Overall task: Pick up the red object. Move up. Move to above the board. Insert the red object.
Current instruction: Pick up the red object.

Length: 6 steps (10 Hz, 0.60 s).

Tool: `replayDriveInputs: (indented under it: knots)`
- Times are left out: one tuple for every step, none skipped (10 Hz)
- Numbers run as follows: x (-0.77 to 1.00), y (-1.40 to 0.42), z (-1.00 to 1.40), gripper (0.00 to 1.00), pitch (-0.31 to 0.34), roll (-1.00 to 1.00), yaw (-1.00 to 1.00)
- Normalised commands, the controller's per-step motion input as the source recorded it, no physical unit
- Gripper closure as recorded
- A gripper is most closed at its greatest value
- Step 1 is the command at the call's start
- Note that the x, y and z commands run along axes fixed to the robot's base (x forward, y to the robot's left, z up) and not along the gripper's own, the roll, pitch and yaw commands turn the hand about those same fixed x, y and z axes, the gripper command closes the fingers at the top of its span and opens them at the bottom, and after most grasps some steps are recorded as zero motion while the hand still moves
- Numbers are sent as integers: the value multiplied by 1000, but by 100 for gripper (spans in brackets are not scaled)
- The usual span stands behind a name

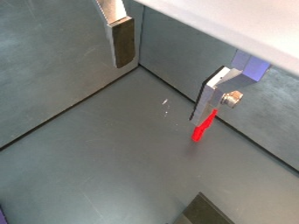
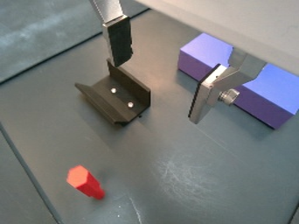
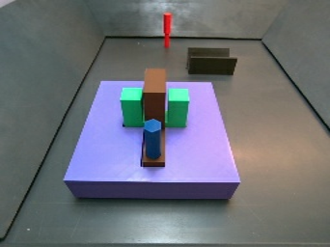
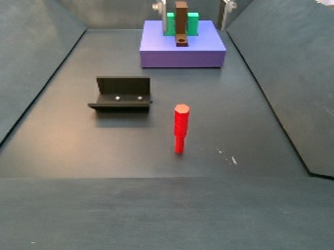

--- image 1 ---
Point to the red peg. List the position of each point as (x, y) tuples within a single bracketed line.
[(200, 129)]

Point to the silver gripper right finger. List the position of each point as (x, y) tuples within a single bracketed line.
[(220, 89)]

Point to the black bracket holder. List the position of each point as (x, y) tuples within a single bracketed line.
[(202, 212)]

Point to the purple board base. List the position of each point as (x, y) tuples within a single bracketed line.
[(3, 221)]

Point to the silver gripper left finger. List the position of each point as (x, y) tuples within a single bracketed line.
[(121, 30)]

